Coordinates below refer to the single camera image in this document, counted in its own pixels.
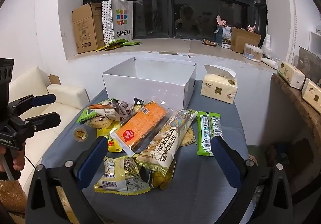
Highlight sealed cream tissue pack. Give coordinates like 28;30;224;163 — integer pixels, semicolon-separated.
301;78;321;114
278;61;307;89

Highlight white paper shopping bag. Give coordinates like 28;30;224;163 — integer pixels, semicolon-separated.
101;0;133;45

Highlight yellow snack bag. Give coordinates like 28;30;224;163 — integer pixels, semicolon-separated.
93;156;151;195

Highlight white cardboard box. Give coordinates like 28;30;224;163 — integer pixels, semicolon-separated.
102;57;197;111

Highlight open yellow tissue pack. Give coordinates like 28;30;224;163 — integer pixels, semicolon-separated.
200;64;238;104

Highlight orange snack packet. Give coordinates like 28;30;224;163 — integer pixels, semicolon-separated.
110;100;173;157

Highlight person's left forearm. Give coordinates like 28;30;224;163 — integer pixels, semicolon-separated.
0;179;27;214

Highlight large beige cracker bag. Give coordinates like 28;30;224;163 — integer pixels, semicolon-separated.
133;109;198;177

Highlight tall brown cardboard box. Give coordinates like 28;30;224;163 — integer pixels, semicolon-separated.
72;2;105;54

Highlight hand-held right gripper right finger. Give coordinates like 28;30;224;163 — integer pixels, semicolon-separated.
211;135;294;224

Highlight pile of green packets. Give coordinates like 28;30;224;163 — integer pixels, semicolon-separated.
97;40;141;51

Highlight small brown cardboard box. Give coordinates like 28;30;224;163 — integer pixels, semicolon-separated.
230;27;261;54

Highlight white plastic bottle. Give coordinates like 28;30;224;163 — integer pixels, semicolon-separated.
262;34;273;49

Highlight beige spotted snack packet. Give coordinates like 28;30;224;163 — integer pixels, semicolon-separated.
86;116;113;129

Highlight small green snack packet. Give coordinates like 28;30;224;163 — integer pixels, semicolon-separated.
76;106;98;123

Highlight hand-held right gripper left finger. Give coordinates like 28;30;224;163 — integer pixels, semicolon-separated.
26;136;109;224

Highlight person's left hand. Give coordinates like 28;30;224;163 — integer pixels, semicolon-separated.
12;155;25;171

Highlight brown side counter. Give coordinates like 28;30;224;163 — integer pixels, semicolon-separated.
271;73;321;189

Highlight white sofa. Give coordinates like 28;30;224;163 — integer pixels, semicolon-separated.
9;66;89;189

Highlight dark and yellow snack packet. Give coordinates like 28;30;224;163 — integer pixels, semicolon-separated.
139;160;177;190

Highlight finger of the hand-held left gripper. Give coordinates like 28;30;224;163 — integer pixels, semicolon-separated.
17;112;61;136
7;94;56;115

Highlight small yellow snack packet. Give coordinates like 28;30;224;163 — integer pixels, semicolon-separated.
97;124;124;153

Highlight dark framed picture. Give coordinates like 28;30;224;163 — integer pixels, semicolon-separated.
298;47;321;84

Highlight white wall pipe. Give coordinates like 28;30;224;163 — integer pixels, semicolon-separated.
285;0;296;64

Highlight stack of paper cups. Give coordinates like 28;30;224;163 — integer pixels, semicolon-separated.
260;57;279;69

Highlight green and white snack packet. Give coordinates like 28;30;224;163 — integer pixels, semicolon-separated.
196;111;223;157

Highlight cotton swab container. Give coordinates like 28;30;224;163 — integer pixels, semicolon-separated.
243;43;263;60

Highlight black and yellow snack packet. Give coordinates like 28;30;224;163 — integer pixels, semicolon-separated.
133;97;146;111

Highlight small jelly cup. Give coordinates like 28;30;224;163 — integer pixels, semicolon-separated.
73;127;88;142

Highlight blue printed carton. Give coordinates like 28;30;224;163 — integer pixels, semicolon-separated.
216;25;233;48

